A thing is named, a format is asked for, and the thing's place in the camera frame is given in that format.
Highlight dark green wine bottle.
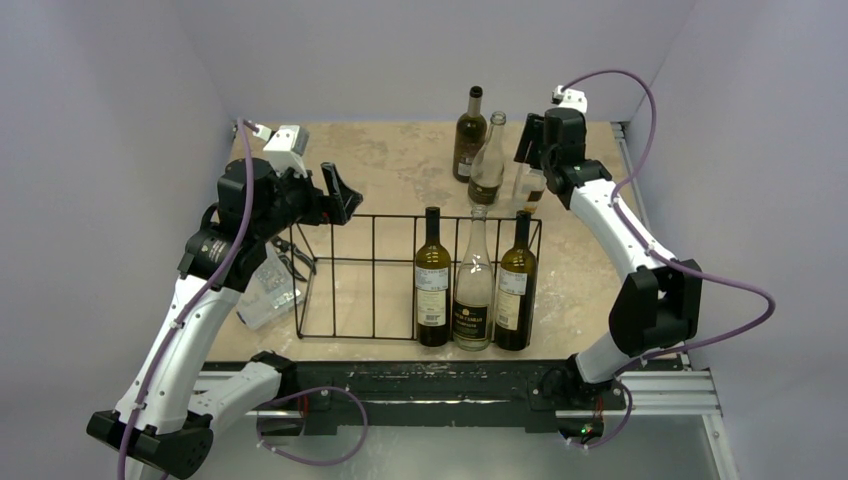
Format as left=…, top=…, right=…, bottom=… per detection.
left=494, top=210, right=538, bottom=351

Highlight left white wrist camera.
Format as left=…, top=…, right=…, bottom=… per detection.
left=253, top=124, right=309, bottom=178

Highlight black pruning shears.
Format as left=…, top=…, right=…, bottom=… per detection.
left=271, top=236, right=317, bottom=282

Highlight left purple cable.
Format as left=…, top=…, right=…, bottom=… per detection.
left=116, top=119, right=257, bottom=480

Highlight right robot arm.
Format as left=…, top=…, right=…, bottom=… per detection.
left=515, top=107, right=702, bottom=407

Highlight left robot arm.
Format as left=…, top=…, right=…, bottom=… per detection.
left=86, top=158, right=363, bottom=479

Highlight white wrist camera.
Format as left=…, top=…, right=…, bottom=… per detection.
left=551, top=85, right=588, bottom=115
left=253, top=124, right=309, bottom=178

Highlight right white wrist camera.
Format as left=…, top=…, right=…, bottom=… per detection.
left=551, top=85, right=588, bottom=115

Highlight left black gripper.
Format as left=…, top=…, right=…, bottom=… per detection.
left=254, top=159, right=361, bottom=241

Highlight clear bottle black label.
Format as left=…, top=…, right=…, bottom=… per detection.
left=452, top=205, right=494, bottom=351

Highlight green bottle white label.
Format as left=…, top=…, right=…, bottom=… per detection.
left=414, top=206, right=452, bottom=347

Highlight dark bottle silver neck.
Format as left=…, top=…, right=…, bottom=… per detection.
left=453, top=85, right=487, bottom=183

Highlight purple cable loop under table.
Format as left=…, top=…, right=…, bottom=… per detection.
left=256, top=384, right=370, bottom=468

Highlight black wire wine rack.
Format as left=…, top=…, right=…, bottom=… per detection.
left=288, top=213, right=543, bottom=343

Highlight clear tall bottle dark label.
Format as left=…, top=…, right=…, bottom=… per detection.
left=467, top=111, right=507, bottom=206

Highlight black table front rail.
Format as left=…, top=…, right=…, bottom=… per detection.
left=192, top=357, right=723, bottom=439

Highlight clear bottle black cap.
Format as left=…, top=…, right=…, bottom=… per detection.
left=512, top=163, right=547, bottom=214

